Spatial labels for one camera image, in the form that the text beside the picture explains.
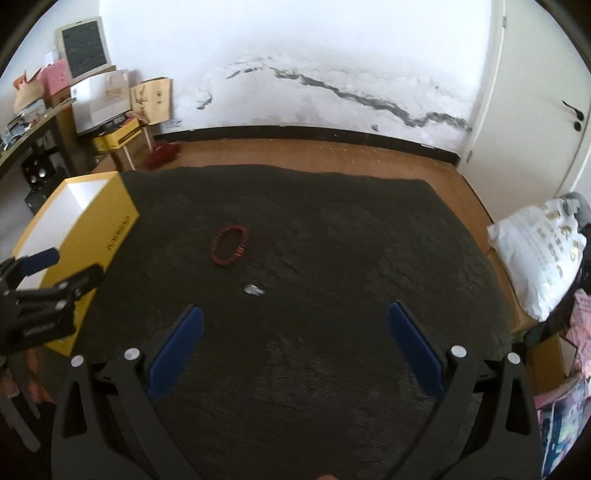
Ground dark desk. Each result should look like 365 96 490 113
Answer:
0 99 77 181

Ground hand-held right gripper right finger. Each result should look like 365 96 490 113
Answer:
387 300 543 480

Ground blue printed packet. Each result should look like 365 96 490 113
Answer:
537 373 591 477

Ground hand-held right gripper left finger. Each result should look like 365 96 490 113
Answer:
51 303 206 480

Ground yellow cardboard box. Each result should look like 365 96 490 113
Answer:
11 170 140 356

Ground open cardboard box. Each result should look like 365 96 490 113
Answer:
526 334 578 396

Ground white door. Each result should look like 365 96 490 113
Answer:
465 0 591 200

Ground black door handle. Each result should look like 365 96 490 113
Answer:
561 100 585 132

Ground grey cloth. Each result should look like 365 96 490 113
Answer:
560 191 585 216

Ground red cloth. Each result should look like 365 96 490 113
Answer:
145 141 181 171

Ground white printed plastic bag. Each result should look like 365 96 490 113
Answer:
488 197 587 323

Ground beige bag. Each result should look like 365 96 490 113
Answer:
12 76 45 114

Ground pink packets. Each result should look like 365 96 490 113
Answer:
567 290 591 370

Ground brown paper bag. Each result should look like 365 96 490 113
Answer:
130 77 173 126

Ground person's left hand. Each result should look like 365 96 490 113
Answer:
0 349 52 407

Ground red bead bracelet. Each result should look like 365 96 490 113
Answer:
209 223 250 267

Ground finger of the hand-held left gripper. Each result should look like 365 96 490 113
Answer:
0 248 61 291
41 264 105 303

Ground white framed dark board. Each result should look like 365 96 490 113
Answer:
55 17 112 79

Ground white paper bag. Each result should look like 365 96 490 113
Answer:
69 69 131 135

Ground flat yellow black box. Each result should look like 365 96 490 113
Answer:
92 117 143 153

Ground black speaker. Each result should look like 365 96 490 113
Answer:
23 147 61 190

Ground dark patterned mat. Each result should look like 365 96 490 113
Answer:
69 163 514 480

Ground pink box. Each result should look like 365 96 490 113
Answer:
36 59 70 100

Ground brown cardboard box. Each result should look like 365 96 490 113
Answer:
108 133 151 173

